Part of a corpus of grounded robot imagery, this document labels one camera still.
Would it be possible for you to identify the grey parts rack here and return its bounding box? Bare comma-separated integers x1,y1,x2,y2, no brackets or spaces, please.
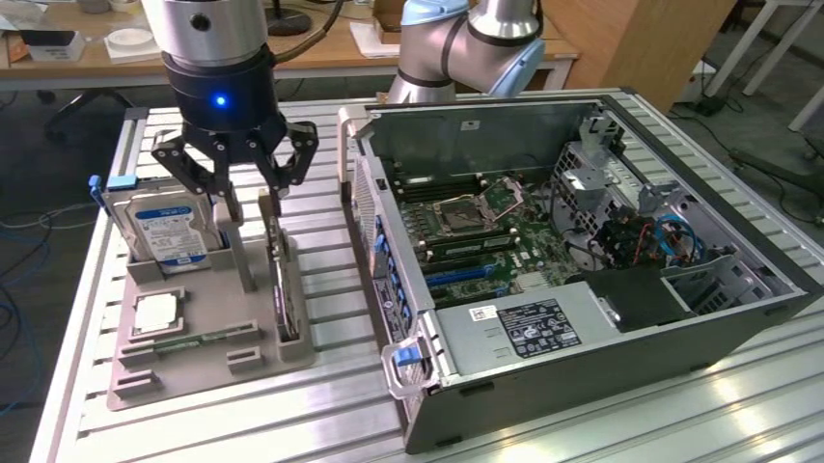
106,200,321,412

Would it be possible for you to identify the metal socket cover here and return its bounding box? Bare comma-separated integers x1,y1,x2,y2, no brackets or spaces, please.
476,174,524,224

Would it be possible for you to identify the red wire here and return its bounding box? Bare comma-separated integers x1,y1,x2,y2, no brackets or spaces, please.
632,225,653,261

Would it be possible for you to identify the black power adapter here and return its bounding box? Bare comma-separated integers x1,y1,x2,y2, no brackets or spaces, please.
692,95,727,117

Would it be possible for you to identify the wooden cabinet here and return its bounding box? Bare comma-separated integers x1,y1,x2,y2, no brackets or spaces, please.
547,0,739,105

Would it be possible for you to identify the green RAM stick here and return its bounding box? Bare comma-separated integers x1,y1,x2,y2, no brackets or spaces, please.
154,327,243,351

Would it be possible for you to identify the open black PC case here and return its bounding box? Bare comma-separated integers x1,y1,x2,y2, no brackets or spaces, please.
338,86,824,455

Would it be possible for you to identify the metal drive cage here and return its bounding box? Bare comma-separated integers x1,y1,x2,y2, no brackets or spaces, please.
552,108,652,232

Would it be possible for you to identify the white box with black top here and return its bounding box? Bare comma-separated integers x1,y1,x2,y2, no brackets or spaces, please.
18,29,87,63

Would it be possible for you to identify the white round object on base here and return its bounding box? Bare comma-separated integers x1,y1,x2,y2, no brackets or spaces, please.
103,27,162,65

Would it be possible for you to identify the blue expansion slot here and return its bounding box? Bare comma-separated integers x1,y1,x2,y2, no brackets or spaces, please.
422,262,494,286

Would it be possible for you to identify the grey power supply unit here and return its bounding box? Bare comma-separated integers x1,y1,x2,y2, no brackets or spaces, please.
436,282,624,377

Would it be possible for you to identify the blue wire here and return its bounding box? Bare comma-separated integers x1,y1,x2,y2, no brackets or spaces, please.
653,214,709,264

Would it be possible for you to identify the black round lamp base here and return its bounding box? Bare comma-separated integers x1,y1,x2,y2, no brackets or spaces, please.
267,0,314,36

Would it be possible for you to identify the silver CPU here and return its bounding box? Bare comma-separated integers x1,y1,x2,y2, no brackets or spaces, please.
131,292,182,337

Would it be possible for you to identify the white paper stack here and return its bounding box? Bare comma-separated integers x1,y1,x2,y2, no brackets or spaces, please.
349,21,402,59

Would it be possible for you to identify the hard disk in blue carrier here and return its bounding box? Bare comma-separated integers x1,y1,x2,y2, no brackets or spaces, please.
87,173,227,277

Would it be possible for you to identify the black plastic shroud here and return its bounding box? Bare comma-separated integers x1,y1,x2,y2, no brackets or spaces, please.
583,267,697,334

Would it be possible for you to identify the cardboard box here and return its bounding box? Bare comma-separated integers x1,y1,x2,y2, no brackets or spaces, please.
373,0,408,47

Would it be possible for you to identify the wooden desk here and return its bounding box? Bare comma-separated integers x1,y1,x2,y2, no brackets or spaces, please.
0,0,581,105

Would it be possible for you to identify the CPU socket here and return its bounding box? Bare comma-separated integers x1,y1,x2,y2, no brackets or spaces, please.
432,195,501,237

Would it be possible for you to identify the metal disk bay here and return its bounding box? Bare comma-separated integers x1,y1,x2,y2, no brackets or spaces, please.
660,250,774,317

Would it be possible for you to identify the RAM stick with black label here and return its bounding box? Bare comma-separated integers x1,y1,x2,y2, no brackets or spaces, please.
421,230,520,257

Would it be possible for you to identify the graphics card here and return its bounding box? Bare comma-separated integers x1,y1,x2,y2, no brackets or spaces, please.
257,188,305,342

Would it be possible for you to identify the tan sheathed robot cable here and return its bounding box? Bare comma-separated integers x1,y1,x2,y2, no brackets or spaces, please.
273,0,341,63

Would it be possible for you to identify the green motherboard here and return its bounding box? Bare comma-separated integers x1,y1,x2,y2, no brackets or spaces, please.
378,161,597,310

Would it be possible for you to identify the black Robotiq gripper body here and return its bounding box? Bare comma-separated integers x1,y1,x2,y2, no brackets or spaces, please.
161,47,289,163

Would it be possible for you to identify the white table frame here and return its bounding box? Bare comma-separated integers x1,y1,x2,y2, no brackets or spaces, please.
704,0,824,131

